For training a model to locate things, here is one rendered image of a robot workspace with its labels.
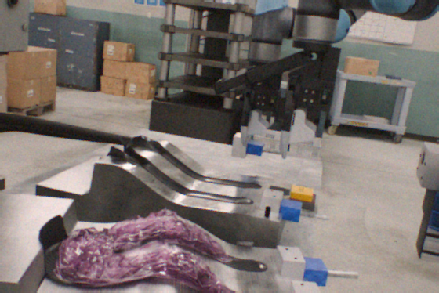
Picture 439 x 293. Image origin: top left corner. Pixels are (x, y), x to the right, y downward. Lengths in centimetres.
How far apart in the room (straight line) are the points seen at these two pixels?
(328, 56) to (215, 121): 411
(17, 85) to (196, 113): 192
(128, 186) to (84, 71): 700
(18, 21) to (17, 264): 102
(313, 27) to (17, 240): 56
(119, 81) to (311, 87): 698
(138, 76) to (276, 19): 655
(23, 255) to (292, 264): 38
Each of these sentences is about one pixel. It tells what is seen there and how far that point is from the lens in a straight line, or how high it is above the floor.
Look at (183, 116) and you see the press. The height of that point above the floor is 29.
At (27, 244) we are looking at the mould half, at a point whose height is 91.
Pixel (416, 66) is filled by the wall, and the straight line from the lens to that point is 745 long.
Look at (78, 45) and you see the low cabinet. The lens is 793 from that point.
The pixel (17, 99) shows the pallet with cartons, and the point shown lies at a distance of 548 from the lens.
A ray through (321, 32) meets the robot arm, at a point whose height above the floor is 123.
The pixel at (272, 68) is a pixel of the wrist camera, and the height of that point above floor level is 116.
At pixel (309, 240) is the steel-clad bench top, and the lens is 105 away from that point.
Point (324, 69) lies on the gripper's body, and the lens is 86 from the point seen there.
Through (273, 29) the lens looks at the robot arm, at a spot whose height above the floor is 123.
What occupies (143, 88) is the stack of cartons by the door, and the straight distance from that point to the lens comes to 760.
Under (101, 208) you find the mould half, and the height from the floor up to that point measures 84.
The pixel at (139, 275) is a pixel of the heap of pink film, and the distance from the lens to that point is 62.
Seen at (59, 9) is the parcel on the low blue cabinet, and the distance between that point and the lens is 823.
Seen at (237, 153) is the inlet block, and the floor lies 92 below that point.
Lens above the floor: 121
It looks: 14 degrees down
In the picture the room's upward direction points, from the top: 7 degrees clockwise
